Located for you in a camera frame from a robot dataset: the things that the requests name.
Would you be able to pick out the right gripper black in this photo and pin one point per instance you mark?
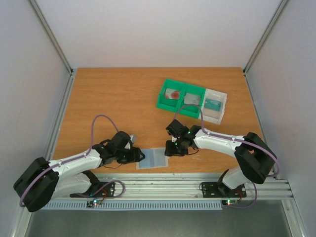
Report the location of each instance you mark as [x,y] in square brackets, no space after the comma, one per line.
[173,150]

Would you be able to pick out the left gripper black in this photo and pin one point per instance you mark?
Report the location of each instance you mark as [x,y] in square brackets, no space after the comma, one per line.
[135,157]

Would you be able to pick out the white card holder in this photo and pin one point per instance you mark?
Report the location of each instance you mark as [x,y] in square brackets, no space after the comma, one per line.
[154,158]

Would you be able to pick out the white red floral card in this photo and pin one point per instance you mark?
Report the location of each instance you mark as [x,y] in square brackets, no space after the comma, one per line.
[191,99]

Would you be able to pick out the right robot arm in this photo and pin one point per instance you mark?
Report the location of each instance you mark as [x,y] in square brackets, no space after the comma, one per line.
[255,159]

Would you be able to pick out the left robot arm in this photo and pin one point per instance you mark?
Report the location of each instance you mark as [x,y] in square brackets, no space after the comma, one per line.
[45,180]

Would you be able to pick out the green bin middle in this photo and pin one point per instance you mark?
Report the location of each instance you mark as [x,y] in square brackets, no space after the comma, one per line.
[191,110]

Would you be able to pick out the green bin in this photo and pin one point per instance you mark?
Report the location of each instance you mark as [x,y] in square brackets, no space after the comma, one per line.
[191,110]
[169,104]

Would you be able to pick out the green bin left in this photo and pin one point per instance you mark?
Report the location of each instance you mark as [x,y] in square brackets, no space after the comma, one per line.
[169,104]

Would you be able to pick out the white bin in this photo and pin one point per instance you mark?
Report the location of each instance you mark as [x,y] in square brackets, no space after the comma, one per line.
[211,115]

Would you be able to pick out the left circuit board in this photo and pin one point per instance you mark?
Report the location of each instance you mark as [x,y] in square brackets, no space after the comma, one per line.
[93,203]

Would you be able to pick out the circuit board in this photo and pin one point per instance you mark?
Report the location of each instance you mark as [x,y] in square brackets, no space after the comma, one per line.
[230,202]
[93,203]

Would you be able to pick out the right circuit board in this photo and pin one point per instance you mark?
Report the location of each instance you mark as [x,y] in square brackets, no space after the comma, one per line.
[230,202]

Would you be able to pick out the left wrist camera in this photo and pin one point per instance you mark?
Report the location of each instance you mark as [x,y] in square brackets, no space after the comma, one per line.
[131,141]

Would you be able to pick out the aluminium front rail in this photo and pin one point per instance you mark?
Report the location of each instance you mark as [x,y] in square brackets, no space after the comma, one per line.
[185,186]

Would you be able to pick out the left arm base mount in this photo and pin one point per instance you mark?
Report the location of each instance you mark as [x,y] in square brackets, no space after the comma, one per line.
[97,190]

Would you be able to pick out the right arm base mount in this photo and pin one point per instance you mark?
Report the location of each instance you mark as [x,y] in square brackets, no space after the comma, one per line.
[209,189]

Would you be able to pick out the grey slotted cable duct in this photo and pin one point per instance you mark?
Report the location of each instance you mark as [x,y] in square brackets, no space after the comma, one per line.
[132,205]

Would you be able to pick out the left aluminium frame post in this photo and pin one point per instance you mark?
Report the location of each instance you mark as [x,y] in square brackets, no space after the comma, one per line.
[46,27]

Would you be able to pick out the aluminium frame post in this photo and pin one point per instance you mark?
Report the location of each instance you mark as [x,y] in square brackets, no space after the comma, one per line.
[46,27]
[266,34]

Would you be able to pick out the right aluminium frame post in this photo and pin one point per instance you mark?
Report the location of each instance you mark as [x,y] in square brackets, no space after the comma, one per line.
[266,34]

